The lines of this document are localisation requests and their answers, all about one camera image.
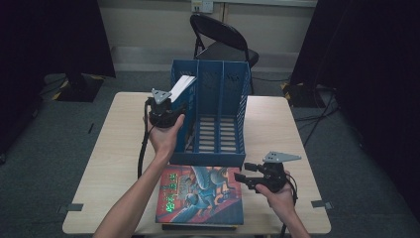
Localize black curtain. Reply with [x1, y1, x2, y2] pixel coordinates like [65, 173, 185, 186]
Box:
[0, 0, 117, 163]
[289, 0, 420, 221]

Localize white wall socket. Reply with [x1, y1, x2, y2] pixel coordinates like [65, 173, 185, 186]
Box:
[190, 0, 215, 14]

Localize person's left hand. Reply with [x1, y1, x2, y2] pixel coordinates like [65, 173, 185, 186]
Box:
[144, 113, 186, 161]

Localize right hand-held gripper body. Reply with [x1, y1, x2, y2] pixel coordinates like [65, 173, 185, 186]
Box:
[254, 151, 302, 194]

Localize blue plastic file rack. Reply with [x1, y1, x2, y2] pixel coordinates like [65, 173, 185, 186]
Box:
[169, 59, 252, 168]

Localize black floor cables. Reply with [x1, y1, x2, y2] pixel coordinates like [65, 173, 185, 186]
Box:
[293, 87, 342, 149]

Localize black book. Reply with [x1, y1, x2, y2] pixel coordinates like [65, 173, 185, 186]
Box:
[161, 223, 238, 232]

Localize hand-held gripper cable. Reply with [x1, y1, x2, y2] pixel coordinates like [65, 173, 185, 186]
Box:
[279, 176, 299, 238]
[137, 98, 155, 179]

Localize right hand-held gripper cable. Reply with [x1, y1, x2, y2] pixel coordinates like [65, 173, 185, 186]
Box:
[279, 176, 299, 238]

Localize person's right hand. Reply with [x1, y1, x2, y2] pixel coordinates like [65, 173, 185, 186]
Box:
[255, 170, 299, 226]

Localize black folding chair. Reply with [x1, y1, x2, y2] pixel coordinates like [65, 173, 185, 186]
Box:
[189, 13, 261, 95]

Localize black stand base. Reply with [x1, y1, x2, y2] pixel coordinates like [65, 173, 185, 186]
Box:
[51, 72, 106, 103]
[280, 81, 327, 108]

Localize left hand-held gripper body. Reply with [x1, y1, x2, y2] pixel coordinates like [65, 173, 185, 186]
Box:
[146, 87, 186, 129]

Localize red and blue illustrated book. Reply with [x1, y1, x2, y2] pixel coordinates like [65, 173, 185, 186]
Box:
[155, 165, 245, 226]

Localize grey tape strip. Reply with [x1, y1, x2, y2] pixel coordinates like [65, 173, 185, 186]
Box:
[56, 202, 84, 214]
[310, 199, 335, 210]

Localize left hand-held gripper cable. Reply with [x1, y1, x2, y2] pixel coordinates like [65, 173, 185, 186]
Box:
[137, 98, 155, 179]

